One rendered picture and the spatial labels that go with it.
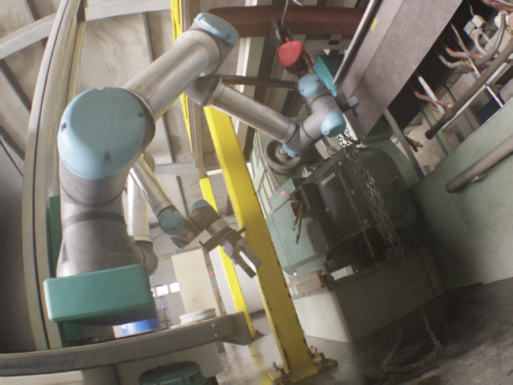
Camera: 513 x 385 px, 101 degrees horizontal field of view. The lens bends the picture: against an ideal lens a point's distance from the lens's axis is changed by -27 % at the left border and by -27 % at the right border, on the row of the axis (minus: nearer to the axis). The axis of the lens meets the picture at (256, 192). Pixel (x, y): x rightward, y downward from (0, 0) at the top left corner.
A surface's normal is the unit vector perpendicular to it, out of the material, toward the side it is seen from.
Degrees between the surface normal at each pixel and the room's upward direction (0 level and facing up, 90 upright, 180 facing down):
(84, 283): 90
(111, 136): 96
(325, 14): 90
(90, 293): 90
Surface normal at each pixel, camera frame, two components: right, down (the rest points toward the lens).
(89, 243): 0.24, -0.69
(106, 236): 0.52, -0.70
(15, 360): 0.31, -0.44
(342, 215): -0.84, 0.07
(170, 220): -0.08, -0.33
